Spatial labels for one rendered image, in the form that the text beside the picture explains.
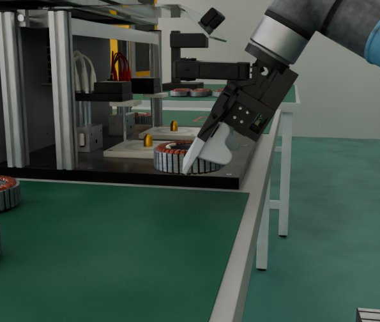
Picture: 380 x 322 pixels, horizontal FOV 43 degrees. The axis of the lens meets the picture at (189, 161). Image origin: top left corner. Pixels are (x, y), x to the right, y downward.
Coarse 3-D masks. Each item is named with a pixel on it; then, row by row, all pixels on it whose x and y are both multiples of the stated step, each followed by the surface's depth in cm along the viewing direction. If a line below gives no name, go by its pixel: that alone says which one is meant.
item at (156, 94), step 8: (136, 80) 126; (144, 80) 125; (152, 80) 125; (136, 88) 126; (144, 88) 125; (152, 88) 125; (160, 88) 131; (144, 96) 126; (152, 96) 126; (160, 96) 125; (120, 112) 129
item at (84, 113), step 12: (96, 84) 103; (108, 84) 102; (120, 84) 102; (84, 96) 103; (96, 96) 103; (108, 96) 102; (120, 96) 102; (132, 96) 108; (84, 108) 107; (84, 120) 108
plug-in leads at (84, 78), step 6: (78, 54) 106; (90, 60) 107; (84, 66) 102; (84, 72) 103; (78, 78) 105; (84, 78) 103; (90, 78) 105; (78, 84) 105; (84, 84) 103; (90, 84) 106; (78, 90) 105; (84, 90) 104; (90, 90) 106
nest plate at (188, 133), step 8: (152, 128) 133; (160, 128) 133; (168, 128) 133; (184, 128) 133; (192, 128) 133; (200, 128) 133; (152, 136) 123; (160, 136) 123; (168, 136) 122; (176, 136) 122; (184, 136) 122; (192, 136) 121
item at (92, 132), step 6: (78, 126) 106; (84, 126) 106; (90, 126) 106; (96, 126) 109; (78, 132) 105; (84, 132) 105; (90, 132) 105; (96, 132) 109; (78, 138) 105; (84, 138) 105; (90, 138) 105; (96, 138) 109; (78, 144) 106; (90, 144) 105; (96, 144) 109; (102, 144) 112; (78, 150) 106; (84, 150) 106; (90, 150) 106
